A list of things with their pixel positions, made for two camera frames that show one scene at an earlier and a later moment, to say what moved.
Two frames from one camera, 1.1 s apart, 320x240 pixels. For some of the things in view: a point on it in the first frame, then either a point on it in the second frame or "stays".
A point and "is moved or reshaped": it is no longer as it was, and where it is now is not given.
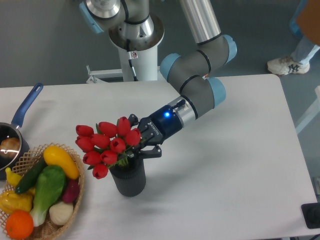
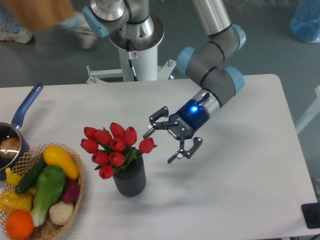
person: (308, 22) → (17, 17)
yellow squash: (53, 156) stays
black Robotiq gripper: (163, 126) → (191, 116)
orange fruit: (19, 224) stays
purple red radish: (72, 191) stays
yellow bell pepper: (11, 202) stays
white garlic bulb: (61, 213) stays
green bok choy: (50, 183) stays
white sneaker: (287, 65) → (23, 36)
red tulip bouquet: (106, 146) is moved or reshaped
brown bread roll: (10, 147) stays
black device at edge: (311, 214) stays
